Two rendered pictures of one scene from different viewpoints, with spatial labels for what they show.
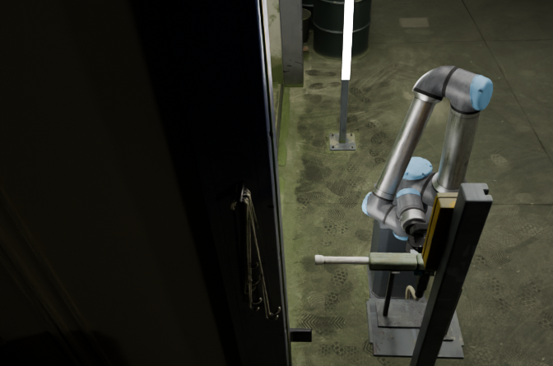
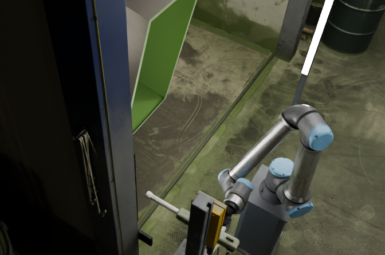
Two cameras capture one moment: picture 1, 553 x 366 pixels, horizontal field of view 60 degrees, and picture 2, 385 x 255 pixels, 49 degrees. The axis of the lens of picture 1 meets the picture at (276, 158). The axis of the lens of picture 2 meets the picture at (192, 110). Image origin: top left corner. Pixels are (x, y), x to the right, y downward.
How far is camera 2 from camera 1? 78 cm
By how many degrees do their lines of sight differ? 16
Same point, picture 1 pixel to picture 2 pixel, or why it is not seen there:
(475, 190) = (203, 200)
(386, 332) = not seen: outside the picture
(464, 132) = (304, 159)
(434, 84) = (293, 116)
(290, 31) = (293, 15)
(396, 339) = not seen: outside the picture
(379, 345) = not seen: outside the picture
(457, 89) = (304, 127)
